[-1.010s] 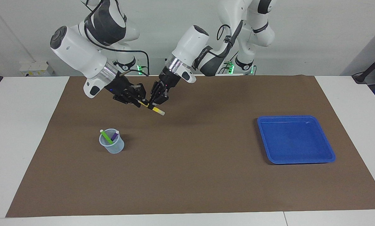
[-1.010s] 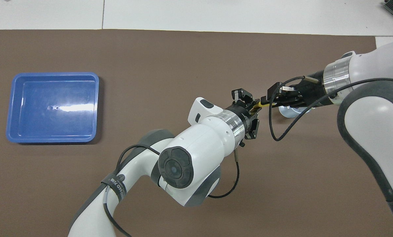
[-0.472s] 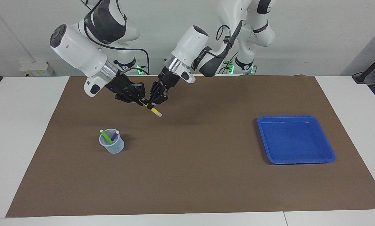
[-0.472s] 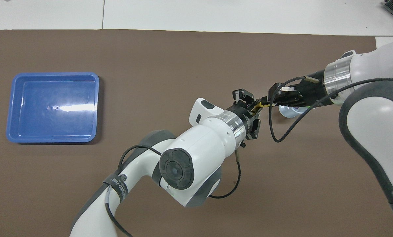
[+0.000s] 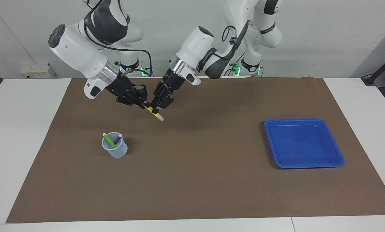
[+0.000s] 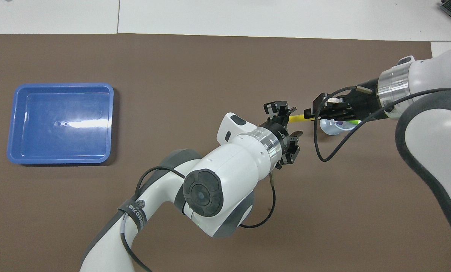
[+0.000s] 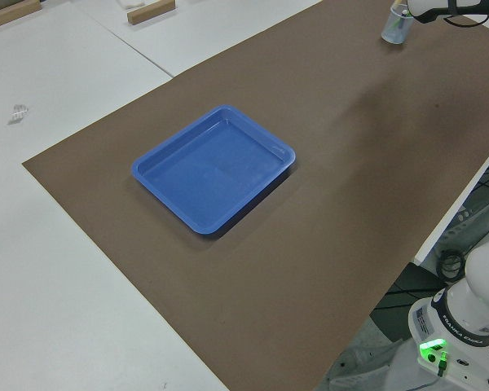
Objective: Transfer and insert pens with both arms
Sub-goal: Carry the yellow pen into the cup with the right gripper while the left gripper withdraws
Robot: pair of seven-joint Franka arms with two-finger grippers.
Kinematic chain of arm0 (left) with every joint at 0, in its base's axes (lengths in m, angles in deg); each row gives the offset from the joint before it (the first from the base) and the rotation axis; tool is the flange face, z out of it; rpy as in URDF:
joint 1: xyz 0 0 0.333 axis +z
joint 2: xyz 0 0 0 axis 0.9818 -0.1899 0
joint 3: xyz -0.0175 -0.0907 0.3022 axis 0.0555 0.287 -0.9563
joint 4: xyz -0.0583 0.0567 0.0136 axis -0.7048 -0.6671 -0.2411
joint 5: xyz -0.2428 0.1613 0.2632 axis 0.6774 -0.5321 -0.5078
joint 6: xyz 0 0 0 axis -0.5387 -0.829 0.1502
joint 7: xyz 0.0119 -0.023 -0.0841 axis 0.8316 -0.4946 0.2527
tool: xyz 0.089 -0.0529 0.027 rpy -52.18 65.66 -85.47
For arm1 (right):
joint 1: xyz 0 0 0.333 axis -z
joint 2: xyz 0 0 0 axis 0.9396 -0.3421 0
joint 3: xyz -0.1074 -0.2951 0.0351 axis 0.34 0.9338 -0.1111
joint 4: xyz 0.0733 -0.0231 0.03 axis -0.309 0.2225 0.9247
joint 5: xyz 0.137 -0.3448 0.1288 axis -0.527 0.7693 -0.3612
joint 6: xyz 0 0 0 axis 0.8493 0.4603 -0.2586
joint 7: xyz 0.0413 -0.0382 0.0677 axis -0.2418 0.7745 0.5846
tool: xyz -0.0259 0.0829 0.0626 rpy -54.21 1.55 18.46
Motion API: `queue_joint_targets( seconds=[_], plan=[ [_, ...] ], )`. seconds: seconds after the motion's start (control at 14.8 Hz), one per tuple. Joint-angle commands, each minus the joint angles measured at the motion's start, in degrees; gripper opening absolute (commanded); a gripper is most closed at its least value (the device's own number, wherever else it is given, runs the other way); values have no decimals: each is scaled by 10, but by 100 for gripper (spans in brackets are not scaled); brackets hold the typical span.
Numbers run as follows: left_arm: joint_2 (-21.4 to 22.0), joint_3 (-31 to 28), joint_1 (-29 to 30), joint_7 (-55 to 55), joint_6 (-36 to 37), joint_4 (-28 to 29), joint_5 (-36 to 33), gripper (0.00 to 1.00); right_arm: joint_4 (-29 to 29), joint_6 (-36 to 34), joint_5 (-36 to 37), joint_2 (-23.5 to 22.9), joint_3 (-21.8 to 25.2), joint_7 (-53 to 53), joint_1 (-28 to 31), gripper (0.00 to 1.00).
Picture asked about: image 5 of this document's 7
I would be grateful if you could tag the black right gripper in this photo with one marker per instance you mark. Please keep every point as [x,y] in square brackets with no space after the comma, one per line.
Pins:
[123,90]

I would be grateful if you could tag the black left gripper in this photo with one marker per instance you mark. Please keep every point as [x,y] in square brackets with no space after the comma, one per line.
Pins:
[173,82]

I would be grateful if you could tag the yellow pen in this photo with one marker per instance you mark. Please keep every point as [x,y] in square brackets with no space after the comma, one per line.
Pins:
[160,118]

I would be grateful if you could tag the purple pen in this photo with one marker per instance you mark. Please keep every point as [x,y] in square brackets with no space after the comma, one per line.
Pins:
[117,139]

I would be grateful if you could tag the green pen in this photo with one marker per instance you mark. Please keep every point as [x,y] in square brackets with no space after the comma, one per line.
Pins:
[109,140]

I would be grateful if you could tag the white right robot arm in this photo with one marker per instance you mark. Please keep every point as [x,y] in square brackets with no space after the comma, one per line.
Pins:
[79,51]

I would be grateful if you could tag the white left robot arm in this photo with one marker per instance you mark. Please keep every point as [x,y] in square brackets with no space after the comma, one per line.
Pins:
[195,48]

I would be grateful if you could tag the clear plastic cup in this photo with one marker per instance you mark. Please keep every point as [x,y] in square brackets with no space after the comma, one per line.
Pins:
[120,153]

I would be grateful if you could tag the brown table mat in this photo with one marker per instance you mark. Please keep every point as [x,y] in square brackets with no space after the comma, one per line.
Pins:
[192,180]

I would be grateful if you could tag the blue plastic tray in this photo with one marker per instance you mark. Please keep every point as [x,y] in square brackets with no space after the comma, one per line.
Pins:
[303,145]

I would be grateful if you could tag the black stand pole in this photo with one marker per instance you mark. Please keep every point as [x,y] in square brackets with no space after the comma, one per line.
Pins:
[377,72]

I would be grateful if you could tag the white wall socket box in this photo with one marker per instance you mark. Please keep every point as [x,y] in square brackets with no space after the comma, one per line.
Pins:
[37,71]

